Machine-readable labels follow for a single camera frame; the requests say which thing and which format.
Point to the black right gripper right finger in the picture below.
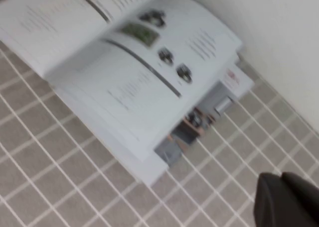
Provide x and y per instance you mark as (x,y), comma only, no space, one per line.
(304,186)

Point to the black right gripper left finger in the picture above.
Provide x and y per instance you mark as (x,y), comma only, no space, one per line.
(271,204)

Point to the white-paged book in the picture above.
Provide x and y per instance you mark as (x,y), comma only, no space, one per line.
(112,75)

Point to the grey checked tablecloth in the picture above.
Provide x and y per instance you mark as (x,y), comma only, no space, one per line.
(74,187)

